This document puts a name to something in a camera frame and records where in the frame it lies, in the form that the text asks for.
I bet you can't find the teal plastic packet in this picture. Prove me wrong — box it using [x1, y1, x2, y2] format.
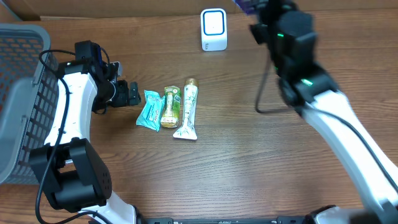
[136, 90, 165, 132]

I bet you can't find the purple Carefree pad pack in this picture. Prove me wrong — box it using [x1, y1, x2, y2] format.
[233, 0, 259, 15]

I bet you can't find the green yellow snack packet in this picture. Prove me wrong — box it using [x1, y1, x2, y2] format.
[160, 86, 181, 128]

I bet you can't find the white bamboo print tube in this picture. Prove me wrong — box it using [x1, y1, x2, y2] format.
[173, 78, 198, 141]

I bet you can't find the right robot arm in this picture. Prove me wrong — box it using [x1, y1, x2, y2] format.
[240, 0, 397, 223]

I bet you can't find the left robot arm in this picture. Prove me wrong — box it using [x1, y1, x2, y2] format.
[29, 40, 146, 223]

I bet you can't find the white barcode scanner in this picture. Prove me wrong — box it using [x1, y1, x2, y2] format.
[200, 8, 228, 52]

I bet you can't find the grey plastic basket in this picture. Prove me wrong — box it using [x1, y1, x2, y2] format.
[1, 24, 58, 184]

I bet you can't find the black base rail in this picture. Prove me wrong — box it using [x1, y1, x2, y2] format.
[88, 205, 366, 224]

